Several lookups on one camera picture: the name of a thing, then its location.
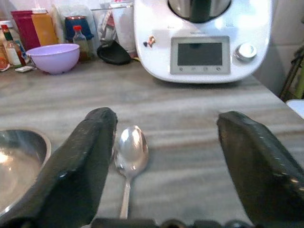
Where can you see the blue jar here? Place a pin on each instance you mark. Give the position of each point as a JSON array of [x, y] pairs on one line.
[[79, 22]]

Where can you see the clear plastic bag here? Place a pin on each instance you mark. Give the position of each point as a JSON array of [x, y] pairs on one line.
[[107, 26]]

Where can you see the lilac plastic bowl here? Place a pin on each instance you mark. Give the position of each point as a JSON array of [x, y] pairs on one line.
[[54, 58]]

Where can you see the black pouch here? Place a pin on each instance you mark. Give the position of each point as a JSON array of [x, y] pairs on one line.
[[114, 53]]

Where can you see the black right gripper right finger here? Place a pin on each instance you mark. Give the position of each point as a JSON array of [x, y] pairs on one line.
[[259, 171]]

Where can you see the orange carton box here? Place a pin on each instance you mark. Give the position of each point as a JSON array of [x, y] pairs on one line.
[[44, 29]]

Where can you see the small bottle with red cap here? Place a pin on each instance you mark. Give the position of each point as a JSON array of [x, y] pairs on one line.
[[80, 45]]

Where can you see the small white packet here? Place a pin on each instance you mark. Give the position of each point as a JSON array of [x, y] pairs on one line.
[[23, 69]]

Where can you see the green metal frame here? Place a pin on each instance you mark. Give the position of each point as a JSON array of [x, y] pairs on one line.
[[295, 71]]

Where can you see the hot sauce bottle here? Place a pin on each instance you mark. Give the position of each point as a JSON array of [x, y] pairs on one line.
[[13, 52]]

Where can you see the shallow steel bowl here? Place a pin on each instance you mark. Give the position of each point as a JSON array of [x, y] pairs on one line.
[[19, 161]]

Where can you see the white kitchen cooking machine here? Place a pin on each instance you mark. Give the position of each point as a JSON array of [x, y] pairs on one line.
[[156, 61]]

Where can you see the red carton box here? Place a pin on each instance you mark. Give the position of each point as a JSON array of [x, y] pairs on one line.
[[25, 28]]

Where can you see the silver metal spoon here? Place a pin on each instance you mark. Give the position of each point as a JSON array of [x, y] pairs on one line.
[[130, 147]]

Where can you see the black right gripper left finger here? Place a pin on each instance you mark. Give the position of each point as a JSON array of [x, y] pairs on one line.
[[71, 166]]

